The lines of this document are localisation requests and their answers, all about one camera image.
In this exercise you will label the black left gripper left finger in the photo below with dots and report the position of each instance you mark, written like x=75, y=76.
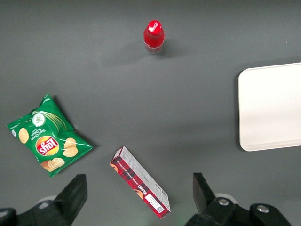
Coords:
x=68, y=202

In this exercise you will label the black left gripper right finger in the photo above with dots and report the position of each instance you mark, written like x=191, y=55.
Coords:
x=207, y=200

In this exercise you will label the red tartan cookie box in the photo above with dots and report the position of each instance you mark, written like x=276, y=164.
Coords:
x=141, y=183

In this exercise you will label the white rectangular tray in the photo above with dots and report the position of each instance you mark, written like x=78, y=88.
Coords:
x=270, y=107

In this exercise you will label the green Lay's chips bag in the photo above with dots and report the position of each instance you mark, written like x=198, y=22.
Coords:
x=48, y=137

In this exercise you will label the red soda bottle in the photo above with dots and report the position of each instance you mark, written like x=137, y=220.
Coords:
x=154, y=36

